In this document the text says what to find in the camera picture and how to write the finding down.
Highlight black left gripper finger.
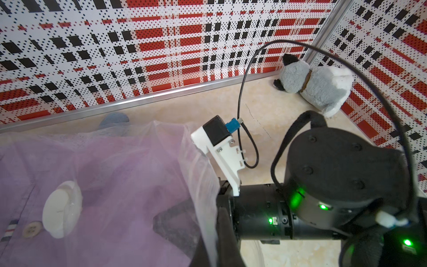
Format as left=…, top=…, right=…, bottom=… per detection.
left=190, top=208, right=245, bottom=267

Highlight purple trousers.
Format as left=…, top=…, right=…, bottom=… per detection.
left=0, top=128, right=201, bottom=267

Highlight grey white plush toy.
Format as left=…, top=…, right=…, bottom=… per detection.
left=274, top=54, right=354, bottom=118

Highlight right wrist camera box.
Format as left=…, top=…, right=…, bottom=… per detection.
left=191, top=115, right=245, bottom=196

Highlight clear plastic vacuum bag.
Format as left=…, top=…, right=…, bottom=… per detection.
left=0, top=119, right=222, bottom=267

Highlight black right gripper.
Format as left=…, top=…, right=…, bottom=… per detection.
left=217, top=181, right=337, bottom=242

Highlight white vacuum bag valve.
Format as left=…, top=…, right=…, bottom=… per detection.
left=42, top=181, right=83, bottom=239

